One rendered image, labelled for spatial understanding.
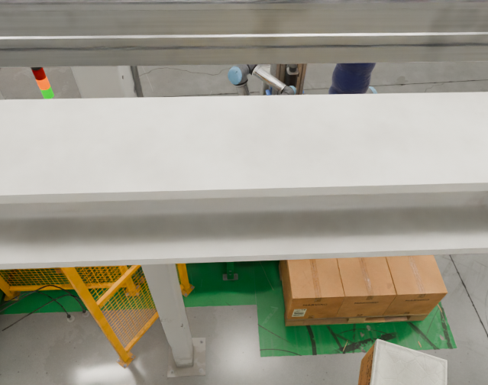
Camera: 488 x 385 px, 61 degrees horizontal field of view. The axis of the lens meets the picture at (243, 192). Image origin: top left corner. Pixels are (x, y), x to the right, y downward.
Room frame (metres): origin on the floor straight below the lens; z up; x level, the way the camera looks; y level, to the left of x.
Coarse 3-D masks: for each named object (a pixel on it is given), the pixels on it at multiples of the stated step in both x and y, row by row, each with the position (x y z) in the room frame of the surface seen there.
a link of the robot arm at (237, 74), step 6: (234, 66) 2.65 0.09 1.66; (240, 66) 2.65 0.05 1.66; (246, 66) 2.67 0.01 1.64; (228, 72) 2.63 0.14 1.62; (234, 72) 2.60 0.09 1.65; (240, 72) 2.61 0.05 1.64; (246, 72) 2.65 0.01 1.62; (228, 78) 2.62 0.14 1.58; (234, 78) 2.59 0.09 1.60; (240, 78) 2.58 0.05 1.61; (246, 78) 2.62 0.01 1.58; (234, 84) 2.58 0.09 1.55; (240, 84) 2.59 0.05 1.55; (246, 84) 2.62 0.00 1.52; (240, 90) 2.59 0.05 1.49; (246, 90) 2.60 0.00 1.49
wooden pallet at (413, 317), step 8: (280, 264) 1.86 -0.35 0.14; (280, 272) 1.81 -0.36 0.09; (288, 320) 1.35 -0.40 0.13; (296, 320) 1.35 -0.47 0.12; (304, 320) 1.39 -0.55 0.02; (312, 320) 1.40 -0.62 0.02; (320, 320) 1.40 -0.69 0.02; (328, 320) 1.40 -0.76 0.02; (336, 320) 1.40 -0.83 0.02; (344, 320) 1.41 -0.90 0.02; (352, 320) 1.39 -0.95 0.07; (360, 320) 1.39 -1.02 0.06; (368, 320) 1.41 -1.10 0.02; (376, 320) 1.41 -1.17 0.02; (384, 320) 1.42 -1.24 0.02; (392, 320) 1.42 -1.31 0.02; (400, 320) 1.42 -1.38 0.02; (408, 320) 1.42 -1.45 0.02; (416, 320) 1.43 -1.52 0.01
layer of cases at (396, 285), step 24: (288, 264) 1.64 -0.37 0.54; (312, 264) 1.64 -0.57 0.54; (336, 264) 1.65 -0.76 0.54; (360, 264) 1.66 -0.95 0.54; (384, 264) 1.66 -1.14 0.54; (408, 264) 1.67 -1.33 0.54; (432, 264) 1.68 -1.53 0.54; (288, 288) 1.50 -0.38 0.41; (312, 288) 1.44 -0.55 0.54; (336, 288) 1.45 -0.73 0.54; (360, 288) 1.45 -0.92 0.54; (384, 288) 1.46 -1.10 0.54; (408, 288) 1.46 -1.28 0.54; (432, 288) 1.47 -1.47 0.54; (288, 312) 1.36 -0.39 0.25; (312, 312) 1.36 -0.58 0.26; (336, 312) 1.38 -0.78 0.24; (360, 312) 1.39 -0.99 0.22; (384, 312) 1.41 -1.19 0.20; (408, 312) 1.42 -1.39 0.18
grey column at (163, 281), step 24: (96, 72) 0.99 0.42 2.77; (120, 72) 1.00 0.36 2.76; (96, 96) 0.99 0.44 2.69; (120, 96) 0.99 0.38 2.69; (144, 264) 0.98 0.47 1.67; (168, 264) 1.01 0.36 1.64; (168, 288) 0.99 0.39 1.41; (168, 312) 0.99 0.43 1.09; (168, 336) 0.98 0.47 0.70; (168, 360) 1.04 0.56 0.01; (192, 360) 1.03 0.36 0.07
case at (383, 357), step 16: (368, 352) 0.88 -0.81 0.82; (384, 352) 0.81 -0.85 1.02; (400, 352) 0.82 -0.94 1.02; (416, 352) 0.82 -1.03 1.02; (368, 368) 0.76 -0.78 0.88; (384, 368) 0.72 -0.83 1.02; (400, 368) 0.73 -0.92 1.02; (416, 368) 0.73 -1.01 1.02; (432, 368) 0.73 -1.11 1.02; (368, 384) 0.66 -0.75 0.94; (384, 384) 0.64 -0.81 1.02; (400, 384) 0.64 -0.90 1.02; (416, 384) 0.64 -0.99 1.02; (432, 384) 0.65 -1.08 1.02
